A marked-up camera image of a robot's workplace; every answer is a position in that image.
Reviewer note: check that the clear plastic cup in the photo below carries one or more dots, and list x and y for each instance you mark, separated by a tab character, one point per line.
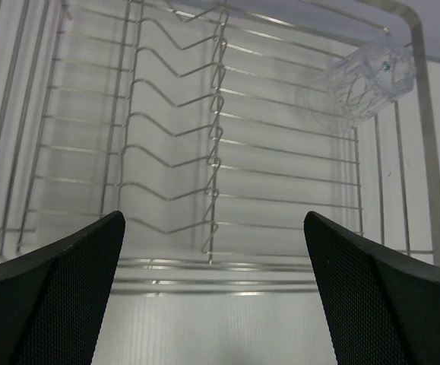
370	78

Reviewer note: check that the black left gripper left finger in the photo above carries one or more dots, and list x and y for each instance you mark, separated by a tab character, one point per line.
53	299

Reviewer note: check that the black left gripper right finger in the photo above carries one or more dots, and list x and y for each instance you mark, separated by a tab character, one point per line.
381	306

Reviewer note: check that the wire dish rack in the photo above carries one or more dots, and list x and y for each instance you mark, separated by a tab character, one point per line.
204	123

